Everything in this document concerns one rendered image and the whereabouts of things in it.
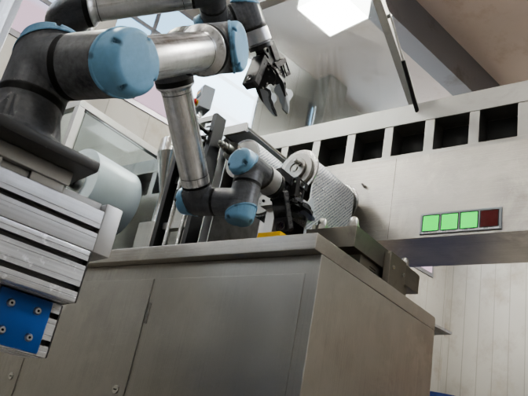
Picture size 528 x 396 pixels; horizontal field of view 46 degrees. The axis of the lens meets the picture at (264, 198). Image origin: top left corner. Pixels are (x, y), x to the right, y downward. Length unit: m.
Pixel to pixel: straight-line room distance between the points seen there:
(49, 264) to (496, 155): 1.40
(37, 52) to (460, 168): 1.35
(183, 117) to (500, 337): 6.97
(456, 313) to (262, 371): 7.26
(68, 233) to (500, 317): 7.44
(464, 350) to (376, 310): 6.79
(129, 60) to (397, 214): 1.23
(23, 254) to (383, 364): 0.95
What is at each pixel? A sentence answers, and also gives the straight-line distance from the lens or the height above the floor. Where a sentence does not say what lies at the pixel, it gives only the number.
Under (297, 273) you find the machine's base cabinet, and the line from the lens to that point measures 1.41.
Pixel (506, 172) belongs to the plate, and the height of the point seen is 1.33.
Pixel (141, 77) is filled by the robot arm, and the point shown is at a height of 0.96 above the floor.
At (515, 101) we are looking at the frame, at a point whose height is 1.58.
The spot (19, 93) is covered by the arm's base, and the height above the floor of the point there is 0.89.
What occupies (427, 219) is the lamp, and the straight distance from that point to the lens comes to 2.00.
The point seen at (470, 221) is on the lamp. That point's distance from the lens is 1.94.
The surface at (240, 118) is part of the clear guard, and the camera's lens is 2.64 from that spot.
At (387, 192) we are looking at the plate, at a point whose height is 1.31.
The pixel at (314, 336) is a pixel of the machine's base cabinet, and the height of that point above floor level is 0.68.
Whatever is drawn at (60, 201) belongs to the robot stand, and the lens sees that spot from 1.08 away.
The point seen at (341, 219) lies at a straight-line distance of 1.98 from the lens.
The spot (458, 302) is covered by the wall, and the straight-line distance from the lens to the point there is 8.59.
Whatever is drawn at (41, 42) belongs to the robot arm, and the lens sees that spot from 1.15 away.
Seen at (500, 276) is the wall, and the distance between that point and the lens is 8.41.
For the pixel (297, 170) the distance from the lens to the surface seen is 1.89.
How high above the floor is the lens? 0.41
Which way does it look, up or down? 23 degrees up
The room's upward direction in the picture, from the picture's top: 11 degrees clockwise
